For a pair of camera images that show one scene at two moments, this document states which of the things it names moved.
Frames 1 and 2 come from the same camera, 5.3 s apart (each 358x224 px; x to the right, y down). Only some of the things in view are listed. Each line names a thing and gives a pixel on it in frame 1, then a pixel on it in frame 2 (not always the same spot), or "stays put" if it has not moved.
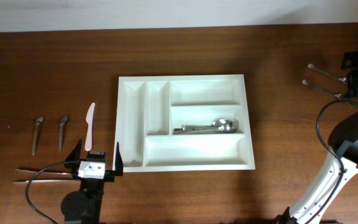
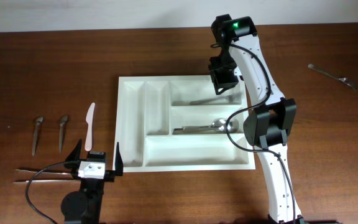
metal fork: x=337 y=96 to x=233 y=98
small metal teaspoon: x=64 y=121 stays put
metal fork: x=344 y=79 stays put
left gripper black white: x=109 y=174 stays put
